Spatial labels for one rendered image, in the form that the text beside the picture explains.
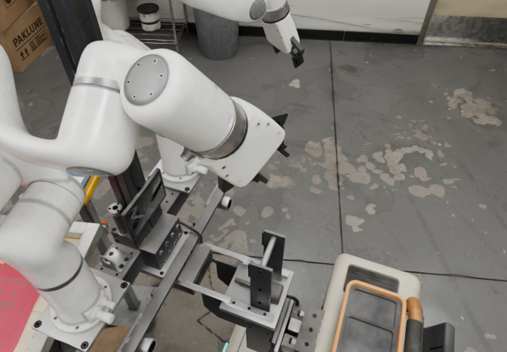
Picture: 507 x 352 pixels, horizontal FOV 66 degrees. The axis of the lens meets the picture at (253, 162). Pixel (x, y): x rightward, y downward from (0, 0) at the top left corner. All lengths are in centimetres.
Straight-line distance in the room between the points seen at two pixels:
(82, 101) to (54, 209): 35
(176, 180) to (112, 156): 71
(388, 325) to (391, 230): 148
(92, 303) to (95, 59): 59
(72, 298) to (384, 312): 71
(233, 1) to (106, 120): 52
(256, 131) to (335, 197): 212
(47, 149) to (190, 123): 13
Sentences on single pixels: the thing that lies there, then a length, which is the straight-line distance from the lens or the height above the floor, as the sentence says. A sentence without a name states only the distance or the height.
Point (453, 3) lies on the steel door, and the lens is 433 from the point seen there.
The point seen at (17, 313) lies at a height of 95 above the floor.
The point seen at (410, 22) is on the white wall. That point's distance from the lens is 424.
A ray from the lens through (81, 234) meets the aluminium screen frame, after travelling 128.
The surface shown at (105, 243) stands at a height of 61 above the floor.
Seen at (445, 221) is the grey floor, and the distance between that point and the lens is 267.
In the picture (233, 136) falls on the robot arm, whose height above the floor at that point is 167.
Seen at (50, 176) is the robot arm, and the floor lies 146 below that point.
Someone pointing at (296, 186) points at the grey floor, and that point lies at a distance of 260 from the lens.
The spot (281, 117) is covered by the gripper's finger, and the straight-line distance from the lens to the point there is 54.
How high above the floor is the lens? 195
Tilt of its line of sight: 46 degrees down
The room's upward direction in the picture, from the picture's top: straight up
